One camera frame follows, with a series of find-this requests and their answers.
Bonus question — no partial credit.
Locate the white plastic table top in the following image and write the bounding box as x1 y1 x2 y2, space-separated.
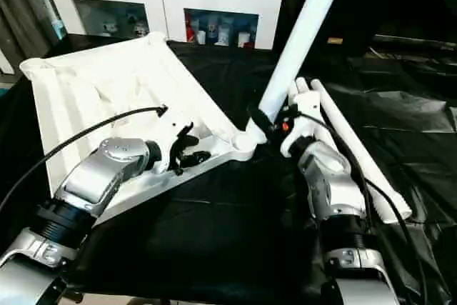
19 31 268 230

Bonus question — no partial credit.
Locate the black work mat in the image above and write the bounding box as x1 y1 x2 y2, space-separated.
0 31 457 302

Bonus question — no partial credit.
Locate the grey curtain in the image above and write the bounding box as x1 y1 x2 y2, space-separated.
0 0 69 74

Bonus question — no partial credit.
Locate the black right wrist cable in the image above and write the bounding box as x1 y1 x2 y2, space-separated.
294 111 429 305

